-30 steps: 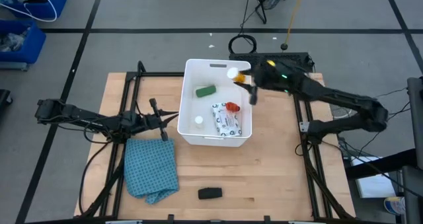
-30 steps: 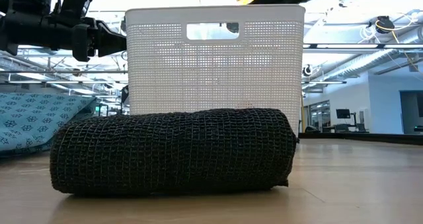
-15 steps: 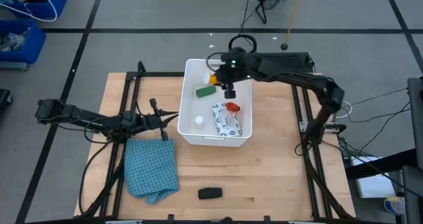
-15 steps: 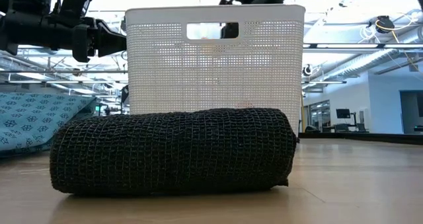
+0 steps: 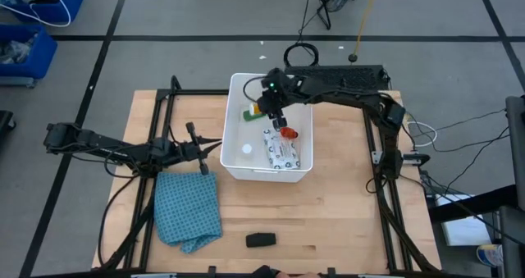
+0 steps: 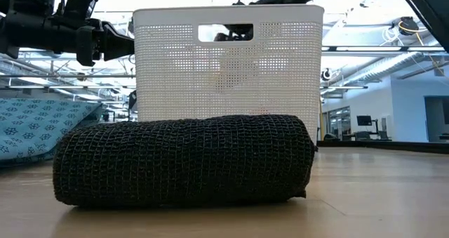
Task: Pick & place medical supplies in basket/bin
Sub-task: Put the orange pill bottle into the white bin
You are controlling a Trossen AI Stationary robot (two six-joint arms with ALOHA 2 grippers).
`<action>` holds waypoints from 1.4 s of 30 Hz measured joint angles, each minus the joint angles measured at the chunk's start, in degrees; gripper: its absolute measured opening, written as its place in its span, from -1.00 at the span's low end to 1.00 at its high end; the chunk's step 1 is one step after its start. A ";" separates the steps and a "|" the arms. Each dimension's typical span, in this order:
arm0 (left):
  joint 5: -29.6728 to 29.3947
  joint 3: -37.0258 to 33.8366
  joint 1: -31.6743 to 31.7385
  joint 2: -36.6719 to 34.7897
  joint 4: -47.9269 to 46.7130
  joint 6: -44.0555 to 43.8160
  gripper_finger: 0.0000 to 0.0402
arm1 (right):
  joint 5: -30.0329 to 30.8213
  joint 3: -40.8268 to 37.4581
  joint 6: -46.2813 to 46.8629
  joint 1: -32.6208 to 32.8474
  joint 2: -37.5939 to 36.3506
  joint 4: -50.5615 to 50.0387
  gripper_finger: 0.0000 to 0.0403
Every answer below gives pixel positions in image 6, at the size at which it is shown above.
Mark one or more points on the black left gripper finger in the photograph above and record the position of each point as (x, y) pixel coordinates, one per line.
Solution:
(112, 41)
(112, 56)

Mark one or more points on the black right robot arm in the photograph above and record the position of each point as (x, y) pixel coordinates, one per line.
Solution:
(428, 6)

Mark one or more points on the white perforated plastic basket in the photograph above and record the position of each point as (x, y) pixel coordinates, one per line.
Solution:
(175, 73)

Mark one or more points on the blue patterned cloth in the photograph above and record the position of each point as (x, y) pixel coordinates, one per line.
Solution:
(31, 129)

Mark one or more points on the black ceiling-hung device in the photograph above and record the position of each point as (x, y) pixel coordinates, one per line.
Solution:
(407, 23)
(326, 74)

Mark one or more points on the black bandage roll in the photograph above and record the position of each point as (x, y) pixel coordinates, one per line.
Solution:
(175, 160)

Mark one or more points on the black computer monitor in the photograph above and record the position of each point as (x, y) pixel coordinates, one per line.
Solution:
(364, 120)

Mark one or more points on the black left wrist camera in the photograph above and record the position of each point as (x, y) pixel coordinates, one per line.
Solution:
(82, 1)

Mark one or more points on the silver ventilation duct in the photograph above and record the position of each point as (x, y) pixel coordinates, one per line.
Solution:
(382, 67)

